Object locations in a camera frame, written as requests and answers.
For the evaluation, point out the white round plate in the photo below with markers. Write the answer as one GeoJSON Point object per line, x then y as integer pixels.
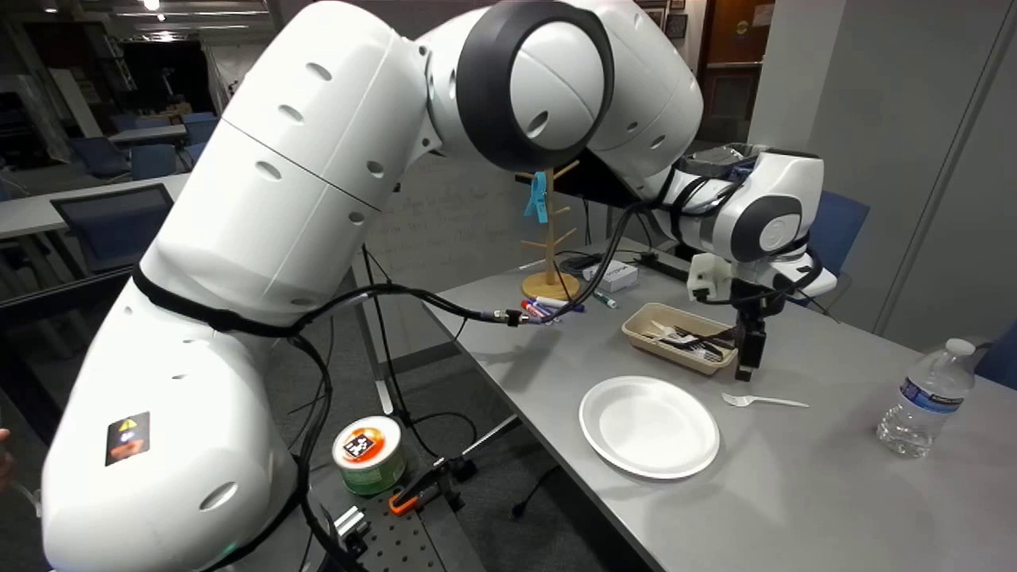
{"type": "Point", "coordinates": [647, 426]}

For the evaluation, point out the clear plastic water bottle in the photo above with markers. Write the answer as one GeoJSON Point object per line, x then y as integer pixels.
{"type": "Point", "coordinates": [928, 399]}

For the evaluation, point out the orange black clamp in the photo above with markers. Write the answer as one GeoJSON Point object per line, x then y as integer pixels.
{"type": "Point", "coordinates": [409, 499]}

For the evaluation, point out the white plastic fork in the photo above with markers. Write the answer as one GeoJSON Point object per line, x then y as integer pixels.
{"type": "Point", "coordinates": [755, 399]}

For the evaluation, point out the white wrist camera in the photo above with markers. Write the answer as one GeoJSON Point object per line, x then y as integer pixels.
{"type": "Point", "coordinates": [709, 279]}

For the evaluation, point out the blue chair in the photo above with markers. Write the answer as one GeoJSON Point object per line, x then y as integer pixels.
{"type": "Point", "coordinates": [833, 231]}

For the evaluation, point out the wooden mug tree stand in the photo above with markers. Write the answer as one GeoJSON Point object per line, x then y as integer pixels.
{"type": "Point", "coordinates": [542, 208]}

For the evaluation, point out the black plastic cutlery in tray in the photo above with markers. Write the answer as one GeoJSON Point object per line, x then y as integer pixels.
{"type": "Point", "coordinates": [698, 344]}

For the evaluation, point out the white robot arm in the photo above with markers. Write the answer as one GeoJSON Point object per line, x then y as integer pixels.
{"type": "Point", "coordinates": [165, 456]}

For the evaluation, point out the beige rectangular tray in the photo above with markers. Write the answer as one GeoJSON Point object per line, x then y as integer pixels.
{"type": "Point", "coordinates": [636, 328]}

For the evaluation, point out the green wipes canister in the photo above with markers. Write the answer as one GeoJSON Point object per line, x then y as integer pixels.
{"type": "Point", "coordinates": [370, 456]}

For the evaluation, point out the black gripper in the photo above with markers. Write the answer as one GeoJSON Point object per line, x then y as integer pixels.
{"type": "Point", "coordinates": [755, 309]}

